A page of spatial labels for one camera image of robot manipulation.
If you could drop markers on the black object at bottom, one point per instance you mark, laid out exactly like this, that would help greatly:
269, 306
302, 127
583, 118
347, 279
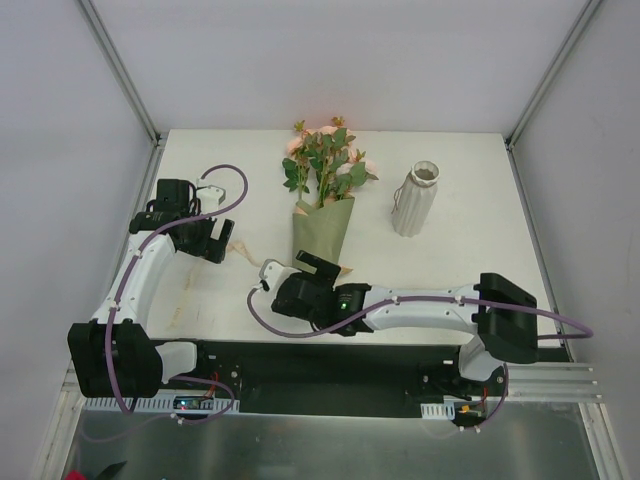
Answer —
111, 471

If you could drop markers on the white cable duct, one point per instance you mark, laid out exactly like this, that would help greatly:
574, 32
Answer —
169, 403
449, 410

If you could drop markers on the aluminium frame post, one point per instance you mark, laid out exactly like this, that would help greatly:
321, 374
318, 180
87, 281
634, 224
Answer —
114, 61
566, 48

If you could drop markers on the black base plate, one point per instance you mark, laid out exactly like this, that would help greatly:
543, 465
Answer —
342, 404

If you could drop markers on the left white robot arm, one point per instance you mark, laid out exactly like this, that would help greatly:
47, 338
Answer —
112, 353

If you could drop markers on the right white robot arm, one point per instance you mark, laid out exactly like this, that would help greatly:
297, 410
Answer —
497, 314

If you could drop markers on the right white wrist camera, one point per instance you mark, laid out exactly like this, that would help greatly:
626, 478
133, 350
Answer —
272, 274

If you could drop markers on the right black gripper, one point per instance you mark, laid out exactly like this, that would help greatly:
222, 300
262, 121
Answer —
320, 267

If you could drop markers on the pink flowers with green leaves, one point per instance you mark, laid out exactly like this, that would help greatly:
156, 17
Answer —
328, 156

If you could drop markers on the left white cable duct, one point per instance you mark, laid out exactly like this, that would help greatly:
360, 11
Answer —
169, 403

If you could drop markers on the cream ribbon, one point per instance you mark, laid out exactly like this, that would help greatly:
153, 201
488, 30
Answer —
201, 296

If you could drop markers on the aluminium front rail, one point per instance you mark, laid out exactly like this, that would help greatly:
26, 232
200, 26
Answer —
550, 382

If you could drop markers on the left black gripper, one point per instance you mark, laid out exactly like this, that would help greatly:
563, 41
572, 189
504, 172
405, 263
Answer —
220, 240

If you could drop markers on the right white cable duct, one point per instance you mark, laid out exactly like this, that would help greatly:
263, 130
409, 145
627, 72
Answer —
449, 410

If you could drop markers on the red object at bottom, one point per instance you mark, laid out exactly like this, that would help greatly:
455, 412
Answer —
74, 475

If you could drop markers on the right aluminium frame post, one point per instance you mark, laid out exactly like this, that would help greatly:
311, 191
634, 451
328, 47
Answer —
566, 48

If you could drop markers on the white ribbed vase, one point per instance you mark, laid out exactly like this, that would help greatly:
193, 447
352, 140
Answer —
414, 198

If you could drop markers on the left aluminium frame post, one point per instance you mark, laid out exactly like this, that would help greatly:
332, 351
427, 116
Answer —
114, 61

